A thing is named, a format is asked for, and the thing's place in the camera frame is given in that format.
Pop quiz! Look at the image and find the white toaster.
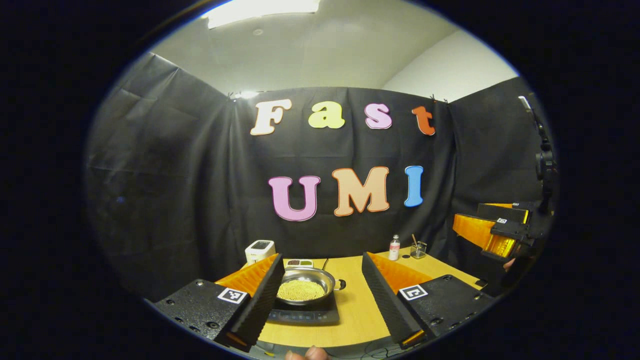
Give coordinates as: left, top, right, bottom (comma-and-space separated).
244, 239, 277, 266

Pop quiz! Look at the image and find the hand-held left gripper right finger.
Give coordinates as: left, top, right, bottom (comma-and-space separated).
361, 251, 496, 351

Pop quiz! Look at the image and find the rectangular ceiling light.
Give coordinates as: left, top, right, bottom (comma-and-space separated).
202, 0, 321, 29

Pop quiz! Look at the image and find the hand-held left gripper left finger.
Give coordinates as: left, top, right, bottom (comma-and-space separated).
153, 253, 286, 352

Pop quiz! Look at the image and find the black induction cooktop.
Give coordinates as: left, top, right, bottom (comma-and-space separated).
266, 292, 341, 326

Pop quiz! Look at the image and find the pile of yellow soybeans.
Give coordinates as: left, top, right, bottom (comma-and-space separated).
276, 280, 326, 302

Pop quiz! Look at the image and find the steel pot with black handle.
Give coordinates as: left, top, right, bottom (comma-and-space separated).
276, 266, 347, 306

